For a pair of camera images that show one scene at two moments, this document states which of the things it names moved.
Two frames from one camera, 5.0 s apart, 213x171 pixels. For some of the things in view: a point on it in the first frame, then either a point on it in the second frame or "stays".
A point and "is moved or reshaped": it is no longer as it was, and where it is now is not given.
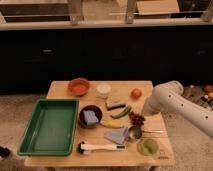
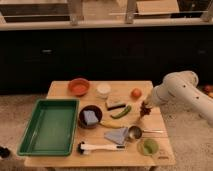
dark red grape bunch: [136, 119] is moved or reshaped
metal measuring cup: [137, 132] stays
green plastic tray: [52, 129] stays
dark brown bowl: [98, 113] stays
